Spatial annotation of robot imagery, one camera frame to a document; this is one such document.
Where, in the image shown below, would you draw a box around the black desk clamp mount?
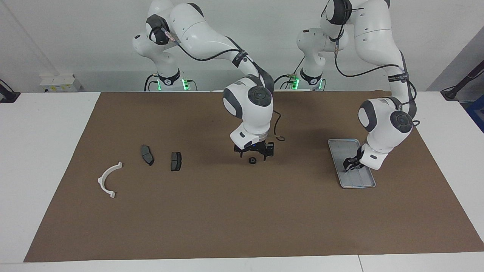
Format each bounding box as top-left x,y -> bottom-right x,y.
0,79 -> 21,103

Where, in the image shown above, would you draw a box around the white power box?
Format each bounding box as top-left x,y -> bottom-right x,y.
40,73 -> 83,93

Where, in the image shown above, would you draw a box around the white semicircular plastic bracket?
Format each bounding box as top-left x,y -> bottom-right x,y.
97,161 -> 124,199

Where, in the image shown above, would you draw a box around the brown paper table mat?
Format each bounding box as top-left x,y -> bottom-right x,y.
23,91 -> 484,263

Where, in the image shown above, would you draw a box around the black angled stand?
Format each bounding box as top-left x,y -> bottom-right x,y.
441,60 -> 484,100

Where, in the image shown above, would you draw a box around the silver metal tray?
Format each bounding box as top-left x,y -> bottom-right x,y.
327,139 -> 376,189

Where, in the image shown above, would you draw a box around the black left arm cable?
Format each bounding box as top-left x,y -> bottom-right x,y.
321,0 -> 421,127

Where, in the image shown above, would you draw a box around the black left base cables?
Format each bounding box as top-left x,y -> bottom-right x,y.
270,57 -> 326,91

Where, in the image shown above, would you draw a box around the blue plastic crate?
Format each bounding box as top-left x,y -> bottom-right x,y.
466,104 -> 484,133

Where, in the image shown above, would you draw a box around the black right base cables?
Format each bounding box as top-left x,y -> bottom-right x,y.
144,73 -> 198,92

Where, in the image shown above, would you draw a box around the curved dark brake pad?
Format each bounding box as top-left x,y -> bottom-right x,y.
140,145 -> 155,166

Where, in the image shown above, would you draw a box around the black base cables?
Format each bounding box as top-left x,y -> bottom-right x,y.
270,57 -> 326,91
144,73 -> 198,92

